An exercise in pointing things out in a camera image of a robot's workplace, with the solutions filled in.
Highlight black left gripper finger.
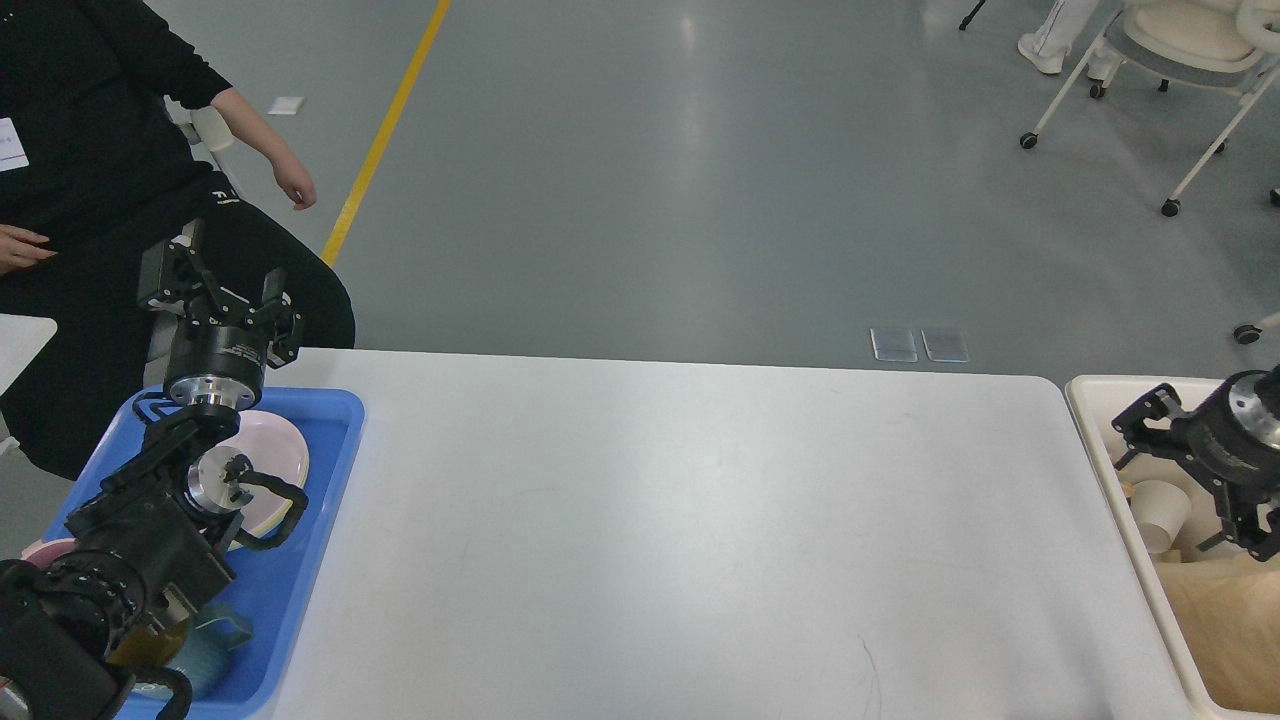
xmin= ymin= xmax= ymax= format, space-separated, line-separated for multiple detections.
xmin=250 ymin=268 xmax=305 ymax=369
xmin=138 ymin=218 xmax=251 ymax=325

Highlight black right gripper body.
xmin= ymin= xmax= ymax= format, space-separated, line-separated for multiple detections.
xmin=1188 ymin=372 xmax=1279 ymax=483

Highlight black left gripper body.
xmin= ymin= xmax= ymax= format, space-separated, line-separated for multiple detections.
xmin=163 ymin=320 xmax=269 ymax=411

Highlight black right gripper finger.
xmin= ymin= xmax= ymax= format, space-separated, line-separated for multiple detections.
xmin=1111 ymin=383 xmax=1199 ymax=471
xmin=1196 ymin=470 xmax=1279 ymax=561

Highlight white paper cup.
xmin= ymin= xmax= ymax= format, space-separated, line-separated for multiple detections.
xmin=1129 ymin=479 xmax=1190 ymax=555

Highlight brown paper bag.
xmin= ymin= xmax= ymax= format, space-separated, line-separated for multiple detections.
xmin=1155 ymin=553 xmax=1279 ymax=715

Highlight pink plate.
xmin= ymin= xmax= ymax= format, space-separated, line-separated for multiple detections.
xmin=219 ymin=410 xmax=310 ymax=537

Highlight pink mug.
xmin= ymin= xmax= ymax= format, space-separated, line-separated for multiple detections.
xmin=20 ymin=537 xmax=77 ymax=571

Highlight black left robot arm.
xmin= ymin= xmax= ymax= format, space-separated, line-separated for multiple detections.
xmin=1 ymin=220 xmax=308 ymax=719

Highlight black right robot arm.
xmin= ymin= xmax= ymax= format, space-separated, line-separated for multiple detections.
xmin=1111 ymin=368 xmax=1279 ymax=562

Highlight white plastic bin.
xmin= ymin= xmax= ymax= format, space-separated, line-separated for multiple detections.
xmin=1066 ymin=375 xmax=1277 ymax=719

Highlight white chair leg caster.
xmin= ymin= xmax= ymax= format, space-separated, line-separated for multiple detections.
xmin=1231 ymin=313 xmax=1280 ymax=345

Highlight person in black clothes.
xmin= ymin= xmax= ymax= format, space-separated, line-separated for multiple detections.
xmin=1 ymin=1 xmax=317 ymax=480

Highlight white table corner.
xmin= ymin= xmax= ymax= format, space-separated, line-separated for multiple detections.
xmin=1 ymin=313 xmax=58 ymax=393

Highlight white paper scrap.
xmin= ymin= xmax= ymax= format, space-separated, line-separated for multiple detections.
xmin=268 ymin=96 xmax=306 ymax=117

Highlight blue plastic tray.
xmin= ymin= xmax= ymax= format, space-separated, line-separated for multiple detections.
xmin=44 ymin=388 xmax=364 ymax=719

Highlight right clear floor plate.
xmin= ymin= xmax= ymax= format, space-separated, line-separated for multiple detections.
xmin=922 ymin=328 xmax=972 ymax=364

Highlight clear floor plate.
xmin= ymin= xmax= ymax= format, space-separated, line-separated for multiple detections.
xmin=922 ymin=328 xmax=972 ymax=364
xmin=869 ymin=327 xmax=919 ymax=363

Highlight teal mug yellow inside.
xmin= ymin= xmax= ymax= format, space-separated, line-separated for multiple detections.
xmin=108 ymin=603 xmax=253 ymax=698

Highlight left clear floor plate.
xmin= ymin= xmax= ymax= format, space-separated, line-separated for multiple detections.
xmin=869 ymin=327 xmax=919 ymax=363

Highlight white office chair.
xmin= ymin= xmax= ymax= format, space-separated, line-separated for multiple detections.
xmin=1019 ymin=1 xmax=1279 ymax=217

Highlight person in white trousers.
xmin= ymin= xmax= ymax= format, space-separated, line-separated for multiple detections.
xmin=1016 ymin=0 xmax=1100 ymax=77

